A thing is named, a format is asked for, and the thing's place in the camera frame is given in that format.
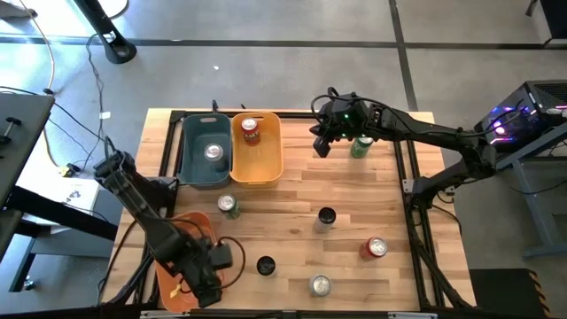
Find black clamp knob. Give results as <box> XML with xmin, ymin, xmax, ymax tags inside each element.
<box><xmin>0</xmin><ymin>116</ymin><xmax>22</xmax><ymax>145</ymax></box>

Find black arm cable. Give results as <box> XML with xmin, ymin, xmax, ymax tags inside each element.
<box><xmin>309</xmin><ymin>87</ymin><xmax>382</xmax><ymax>121</ymax></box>
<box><xmin>214</xmin><ymin>236</ymin><xmax>247</xmax><ymax>292</ymax></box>

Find black aluminium table frame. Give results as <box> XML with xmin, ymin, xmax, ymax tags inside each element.
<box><xmin>99</xmin><ymin>109</ymin><xmax>478</xmax><ymax>319</ymax></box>

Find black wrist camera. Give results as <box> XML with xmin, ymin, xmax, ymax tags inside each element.
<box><xmin>209</xmin><ymin>242</ymin><xmax>235</xmax><ymax>270</ymax></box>
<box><xmin>312</xmin><ymin>136</ymin><xmax>333</xmax><ymax>159</ymax></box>

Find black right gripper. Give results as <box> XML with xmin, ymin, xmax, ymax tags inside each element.
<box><xmin>308</xmin><ymin>92</ymin><xmax>382</xmax><ymax>138</ymax></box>

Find black furniture piece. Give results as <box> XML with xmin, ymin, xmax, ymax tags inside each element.
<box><xmin>525</xmin><ymin>0</ymin><xmax>567</xmax><ymax>49</ymax></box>

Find dark silver-top soda can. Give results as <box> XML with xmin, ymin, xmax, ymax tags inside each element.
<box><xmin>204</xmin><ymin>143</ymin><xmax>229</xmax><ymax>173</ymax></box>

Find black desk leg frame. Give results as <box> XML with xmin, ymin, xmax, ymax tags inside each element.
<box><xmin>0</xmin><ymin>185</ymin><xmax>119</xmax><ymax>293</ymax></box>

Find white Celsius can black lid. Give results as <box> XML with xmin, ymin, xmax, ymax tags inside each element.
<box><xmin>255</xmin><ymin>255</ymin><xmax>276</xmax><ymax>277</ymax></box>
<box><xmin>312</xmin><ymin>206</ymin><xmax>338</xmax><ymax>235</ymax></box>

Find black floor stand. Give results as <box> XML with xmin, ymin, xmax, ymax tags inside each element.
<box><xmin>73</xmin><ymin>0</ymin><xmax>137</xmax><ymax>66</ymax></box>

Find orange plastic bin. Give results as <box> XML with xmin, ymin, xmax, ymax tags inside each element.
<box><xmin>154</xmin><ymin>211</ymin><xmax>226</xmax><ymax>314</ymax></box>

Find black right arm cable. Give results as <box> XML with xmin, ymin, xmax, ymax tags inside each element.
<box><xmin>309</xmin><ymin>87</ymin><xmax>382</xmax><ymax>121</ymax></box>

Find grey desk top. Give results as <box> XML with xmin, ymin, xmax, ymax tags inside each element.
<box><xmin>0</xmin><ymin>92</ymin><xmax>57</xmax><ymax>209</ymax></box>

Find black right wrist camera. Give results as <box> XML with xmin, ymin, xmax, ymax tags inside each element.
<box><xmin>312</xmin><ymin>136</ymin><xmax>333</xmax><ymax>159</ymax></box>

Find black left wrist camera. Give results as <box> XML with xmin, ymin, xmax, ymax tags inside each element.
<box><xmin>209</xmin><ymin>242</ymin><xmax>235</xmax><ymax>270</ymax></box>

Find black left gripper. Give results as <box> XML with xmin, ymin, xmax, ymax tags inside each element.
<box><xmin>176</xmin><ymin>237</ymin><xmax>223</xmax><ymax>310</ymax></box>

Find teal plastic bin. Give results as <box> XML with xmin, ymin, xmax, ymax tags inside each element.
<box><xmin>175</xmin><ymin>113</ymin><xmax>234</xmax><ymax>191</ymax></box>

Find yellow plastic bin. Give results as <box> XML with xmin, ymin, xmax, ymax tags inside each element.
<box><xmin>229</xmin><ymin>111</ymin><xmax>284</xmax><ymax>189</ymax></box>

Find black mat hazard stripes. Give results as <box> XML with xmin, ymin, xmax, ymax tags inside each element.
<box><xmin>469</xmin><ymin>268</ymin><xmax>555</xmax><ymax>319</ymax></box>

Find white printed box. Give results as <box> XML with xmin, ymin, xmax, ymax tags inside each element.
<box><xmin>19</xmin><ymin>176</ymin><xmax>102</xmax><ymax>225</ymax></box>

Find green soda can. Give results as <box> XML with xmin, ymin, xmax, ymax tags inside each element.
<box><xmin>349</xmin><ymin>136</ymin><xmax>375</xmax><ymax>160</ymax></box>
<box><xmin>216</xmin><ymin>193</ymin><xmax>242</xmax><ymax>221</ymax></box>

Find light blue soda can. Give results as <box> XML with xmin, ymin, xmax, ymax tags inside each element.
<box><xmin>307</xmin><ymin>273</ymin><xmax>333</xmax><ymax>299</ymax></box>

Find yellow cable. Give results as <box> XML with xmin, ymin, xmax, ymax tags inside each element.
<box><xmin>17</xmin><ymin>0</ymin><xmax>61</xmax><ymax>169</ymax></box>

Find black floor cable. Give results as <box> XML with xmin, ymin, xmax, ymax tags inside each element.
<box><xmin>82</xmin><ymin>33</ymin><xmax>107</xmax><ymax>174</ymax></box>

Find red yellow soda can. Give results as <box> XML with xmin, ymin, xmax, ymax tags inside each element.
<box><xmin>240</xmin><ymin>116</ymin><xmax>261</xmax><ymax>147</ymax></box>

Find black computer tower RGB lights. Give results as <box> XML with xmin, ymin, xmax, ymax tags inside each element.
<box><xmin>473</xmin><ymin>79</ymin><xmax>567</xmax><ymax>147</ymax></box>

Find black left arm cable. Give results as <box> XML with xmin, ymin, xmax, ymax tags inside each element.
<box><xmin>214</xmin><ymin>236</ymin><xmax>247</xmax><ymax>292</ymax></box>

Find yellow black plug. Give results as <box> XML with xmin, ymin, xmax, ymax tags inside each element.
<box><xmin>58</xmin><ymin>162</ymin><xmax>82</xmax><ymax>179</ymax></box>

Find grey metal cart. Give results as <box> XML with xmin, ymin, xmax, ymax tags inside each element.
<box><xmin>500</xmin><ymin>128</ymin><xmax>567</xmax><ymax>261</ymax></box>

